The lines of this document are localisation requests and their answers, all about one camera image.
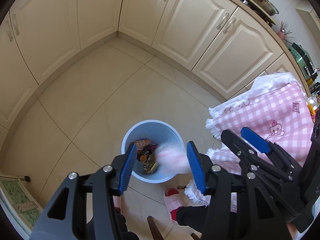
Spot pink slipper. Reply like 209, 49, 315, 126
163, 187, 185, 224

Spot cream lower cabinets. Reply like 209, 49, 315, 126
1, 0, 293, 129

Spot pink utensil holder cup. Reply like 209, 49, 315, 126
277, 29, 286, 40

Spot green electric cooker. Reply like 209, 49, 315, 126
289, 43, 318, 81

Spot pink white plastic bag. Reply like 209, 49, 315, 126
155, 141, 191, 174

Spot blue trash bin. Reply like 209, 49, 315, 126
121, 120, 184, 184

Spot pink checked tablecloth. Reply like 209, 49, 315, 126
184, 71, 315, 214

